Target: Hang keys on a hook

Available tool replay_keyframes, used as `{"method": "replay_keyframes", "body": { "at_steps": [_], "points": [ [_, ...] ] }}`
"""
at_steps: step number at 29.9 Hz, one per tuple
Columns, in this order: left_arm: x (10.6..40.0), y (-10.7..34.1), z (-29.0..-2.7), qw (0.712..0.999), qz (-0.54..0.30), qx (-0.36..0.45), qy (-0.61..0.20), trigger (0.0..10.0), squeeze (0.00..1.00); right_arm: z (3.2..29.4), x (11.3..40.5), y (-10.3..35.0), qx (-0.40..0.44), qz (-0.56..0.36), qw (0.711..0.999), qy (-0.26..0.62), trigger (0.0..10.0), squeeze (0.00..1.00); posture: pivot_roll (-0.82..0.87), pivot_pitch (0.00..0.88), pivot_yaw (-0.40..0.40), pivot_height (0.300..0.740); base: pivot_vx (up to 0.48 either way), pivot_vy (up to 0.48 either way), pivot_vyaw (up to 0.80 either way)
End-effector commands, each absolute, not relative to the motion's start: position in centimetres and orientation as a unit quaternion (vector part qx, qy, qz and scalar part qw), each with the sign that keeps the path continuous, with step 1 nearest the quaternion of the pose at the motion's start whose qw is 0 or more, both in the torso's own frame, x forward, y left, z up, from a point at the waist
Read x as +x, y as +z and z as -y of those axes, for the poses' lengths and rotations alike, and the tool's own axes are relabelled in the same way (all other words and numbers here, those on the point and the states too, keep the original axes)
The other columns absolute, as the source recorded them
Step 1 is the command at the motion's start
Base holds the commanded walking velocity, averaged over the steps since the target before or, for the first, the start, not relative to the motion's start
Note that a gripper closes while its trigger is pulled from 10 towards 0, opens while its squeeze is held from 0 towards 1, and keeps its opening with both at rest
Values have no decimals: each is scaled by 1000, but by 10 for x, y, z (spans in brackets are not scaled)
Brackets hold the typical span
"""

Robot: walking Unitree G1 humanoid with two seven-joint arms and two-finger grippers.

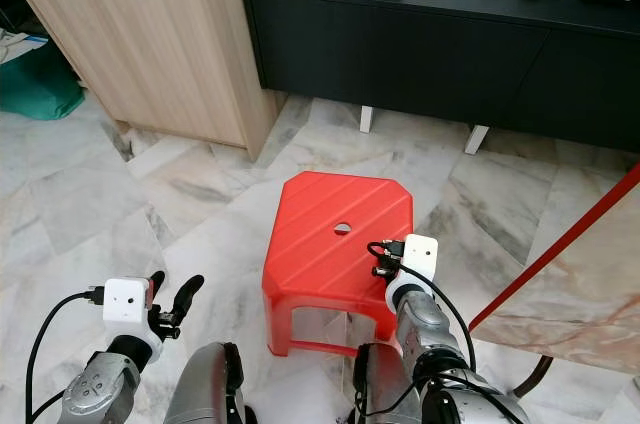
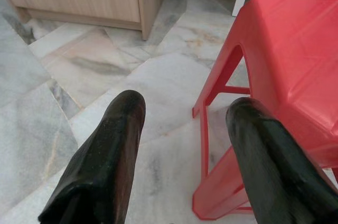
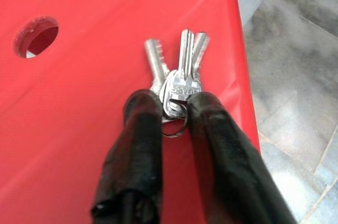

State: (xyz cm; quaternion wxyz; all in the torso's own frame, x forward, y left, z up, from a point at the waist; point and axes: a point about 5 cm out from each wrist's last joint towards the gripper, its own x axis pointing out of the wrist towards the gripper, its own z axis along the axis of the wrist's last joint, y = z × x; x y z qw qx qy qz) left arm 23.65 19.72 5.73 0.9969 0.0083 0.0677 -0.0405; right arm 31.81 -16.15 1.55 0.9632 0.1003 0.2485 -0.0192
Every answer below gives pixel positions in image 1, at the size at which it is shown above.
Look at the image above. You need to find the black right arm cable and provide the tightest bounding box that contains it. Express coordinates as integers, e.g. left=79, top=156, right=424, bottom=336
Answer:
left=367, top=239, right=478, bottom=345

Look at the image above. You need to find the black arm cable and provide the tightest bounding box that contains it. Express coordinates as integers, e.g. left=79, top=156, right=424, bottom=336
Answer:
left=25, top=287, right=106, bottom=424
left=367, top=239, right=478, bottom=345

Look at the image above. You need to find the black low console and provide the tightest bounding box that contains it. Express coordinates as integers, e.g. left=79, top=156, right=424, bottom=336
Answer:
left=240, top=0, right=640, bottom=155

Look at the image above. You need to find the red-edged marble table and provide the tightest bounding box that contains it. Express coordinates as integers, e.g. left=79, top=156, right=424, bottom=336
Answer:
left=468, top=162, right=640, bottom=377

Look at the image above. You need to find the green bag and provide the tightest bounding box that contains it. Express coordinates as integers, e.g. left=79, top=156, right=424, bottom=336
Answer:
left=0, top=39, right=86, bottom=122

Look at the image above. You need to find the dark metal table leg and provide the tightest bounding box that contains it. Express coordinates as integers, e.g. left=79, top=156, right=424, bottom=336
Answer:
left=510, top=354, right=556, bottom=400

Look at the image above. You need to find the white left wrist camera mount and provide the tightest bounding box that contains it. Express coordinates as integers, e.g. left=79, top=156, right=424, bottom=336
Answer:
left=100, top=277, right=161, bottom=357

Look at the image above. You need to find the light wooden cabinet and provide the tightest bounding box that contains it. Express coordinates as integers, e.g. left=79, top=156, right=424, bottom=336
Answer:
left=0, top=0, right=283, bottom=162

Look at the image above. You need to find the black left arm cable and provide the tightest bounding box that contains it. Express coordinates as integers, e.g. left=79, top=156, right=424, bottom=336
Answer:
left=25, top=287, right=106, bottom=424

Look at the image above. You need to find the silver robot left leg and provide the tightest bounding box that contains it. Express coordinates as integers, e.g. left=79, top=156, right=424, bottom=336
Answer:
left=163, top=342, right=246, bottom=424

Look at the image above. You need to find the red plastic stool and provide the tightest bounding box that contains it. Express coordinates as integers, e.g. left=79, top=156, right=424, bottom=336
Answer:
left=261, top=171, right=414, bottom=358

